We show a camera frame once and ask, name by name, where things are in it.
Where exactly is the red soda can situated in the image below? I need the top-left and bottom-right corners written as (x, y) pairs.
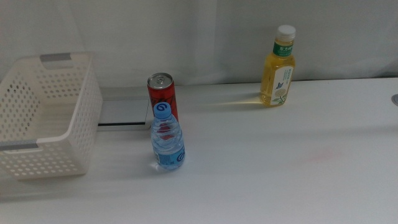
top-left (147, 72), bottom-right (180, 124)

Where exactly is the small water bottle blue cap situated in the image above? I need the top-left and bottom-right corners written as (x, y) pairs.
top-left (150, 101), bottom-right (187, 171)

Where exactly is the yellow tea bottle white cap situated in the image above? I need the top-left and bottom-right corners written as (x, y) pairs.
top-left (259, 24), bottom-right (297, 108)

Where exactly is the white backdrop curtain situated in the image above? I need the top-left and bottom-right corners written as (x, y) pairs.
top-left (0, 0), bottom-right (398, 88)

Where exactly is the white perforated plastic basket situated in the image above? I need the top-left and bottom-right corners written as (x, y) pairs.
top-left (0, 51), bottom-right (104, 182)

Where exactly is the silver table cable hatch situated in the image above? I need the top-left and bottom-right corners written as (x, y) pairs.
top-left (97, 98), bottom-right (154, 131)

